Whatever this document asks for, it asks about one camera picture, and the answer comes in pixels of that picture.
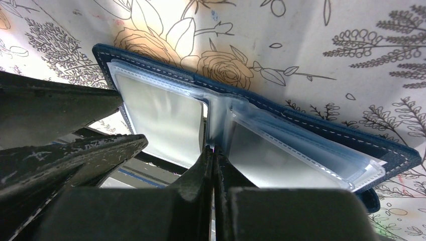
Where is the navy blue card holder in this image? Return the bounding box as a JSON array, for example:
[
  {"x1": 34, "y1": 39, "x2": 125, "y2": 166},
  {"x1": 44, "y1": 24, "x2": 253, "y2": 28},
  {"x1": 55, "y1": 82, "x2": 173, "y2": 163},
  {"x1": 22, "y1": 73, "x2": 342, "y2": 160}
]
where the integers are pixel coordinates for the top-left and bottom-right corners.
[{"x1": 92, "y1": 44, "x2": 421, "y2": 212}]

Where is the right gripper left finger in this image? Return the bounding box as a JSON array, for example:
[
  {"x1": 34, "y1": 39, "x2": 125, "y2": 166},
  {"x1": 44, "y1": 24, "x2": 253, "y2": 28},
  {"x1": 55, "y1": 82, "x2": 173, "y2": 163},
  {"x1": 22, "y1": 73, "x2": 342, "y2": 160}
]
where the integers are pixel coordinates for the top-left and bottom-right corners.
[{"x1": 34, "y1": 147, "x2": 213, "y2": 240}]

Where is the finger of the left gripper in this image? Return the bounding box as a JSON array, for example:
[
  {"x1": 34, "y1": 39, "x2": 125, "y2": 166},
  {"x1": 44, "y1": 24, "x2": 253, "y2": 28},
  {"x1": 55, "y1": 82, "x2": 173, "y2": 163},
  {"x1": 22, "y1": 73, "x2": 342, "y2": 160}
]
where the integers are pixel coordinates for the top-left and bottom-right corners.
[
  {"x1": 1, "y1": 72, "x2": 123, "y2": 150},
  {"x1": 1, "y1": 134, "x2": 148, "y2": 240}
]

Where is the floral patterned table mat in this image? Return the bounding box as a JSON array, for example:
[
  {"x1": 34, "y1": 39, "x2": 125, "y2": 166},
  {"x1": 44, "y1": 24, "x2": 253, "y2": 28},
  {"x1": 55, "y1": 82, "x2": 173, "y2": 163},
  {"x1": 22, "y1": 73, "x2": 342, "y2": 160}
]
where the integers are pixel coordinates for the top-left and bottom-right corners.
[{"x1": 0, "y1": 0, "x2": 426, "y2": 241}]

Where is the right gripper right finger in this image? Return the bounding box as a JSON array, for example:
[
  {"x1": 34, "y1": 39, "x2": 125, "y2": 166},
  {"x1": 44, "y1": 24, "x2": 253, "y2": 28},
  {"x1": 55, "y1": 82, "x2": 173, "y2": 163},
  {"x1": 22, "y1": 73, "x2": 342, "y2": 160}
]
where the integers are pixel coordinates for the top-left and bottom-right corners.
[{"x1": 213, "y1": 148, "x2": 378, "y2": 240}]

